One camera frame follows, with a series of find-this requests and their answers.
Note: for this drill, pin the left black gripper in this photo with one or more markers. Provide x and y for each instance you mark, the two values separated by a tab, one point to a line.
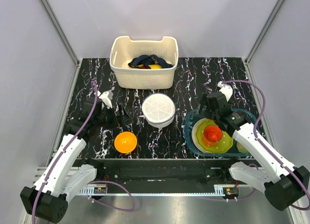
123	118

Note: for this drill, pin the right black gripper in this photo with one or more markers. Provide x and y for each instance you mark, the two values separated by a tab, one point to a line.
204	101

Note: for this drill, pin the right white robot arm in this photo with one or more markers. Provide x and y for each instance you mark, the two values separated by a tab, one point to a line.
280	181

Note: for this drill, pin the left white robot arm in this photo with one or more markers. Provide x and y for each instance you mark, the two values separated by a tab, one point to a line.
49	197

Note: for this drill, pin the cream perforated laundry basket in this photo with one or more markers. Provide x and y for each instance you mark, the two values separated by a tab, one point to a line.
124	50

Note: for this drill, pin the orange plastic cup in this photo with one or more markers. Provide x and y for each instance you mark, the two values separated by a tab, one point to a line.
211	135

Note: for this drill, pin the orange plastic bowl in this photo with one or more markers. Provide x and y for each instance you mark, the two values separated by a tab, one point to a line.
125	142

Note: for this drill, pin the white plate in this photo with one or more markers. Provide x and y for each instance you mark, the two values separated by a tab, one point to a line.
194	138

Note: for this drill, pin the pale yellow cup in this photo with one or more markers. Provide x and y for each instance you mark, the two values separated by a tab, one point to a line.
241	148

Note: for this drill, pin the navy and yellow clothes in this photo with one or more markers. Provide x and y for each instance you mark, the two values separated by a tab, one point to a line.
149	62

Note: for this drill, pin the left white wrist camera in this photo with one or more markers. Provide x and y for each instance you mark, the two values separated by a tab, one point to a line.
106	98

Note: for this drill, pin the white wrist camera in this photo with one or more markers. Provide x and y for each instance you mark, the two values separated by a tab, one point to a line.
225	89
106	98

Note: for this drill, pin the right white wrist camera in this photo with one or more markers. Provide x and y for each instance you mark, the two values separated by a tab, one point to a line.
225	89

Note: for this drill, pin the left aluminium frame post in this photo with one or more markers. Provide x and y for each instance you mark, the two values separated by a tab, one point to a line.
55	23

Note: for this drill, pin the aluminium frame post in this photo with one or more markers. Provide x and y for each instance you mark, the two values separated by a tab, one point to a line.
55	23
267	25

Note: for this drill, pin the right aluminium frame post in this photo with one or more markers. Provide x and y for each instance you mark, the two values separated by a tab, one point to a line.
267	25

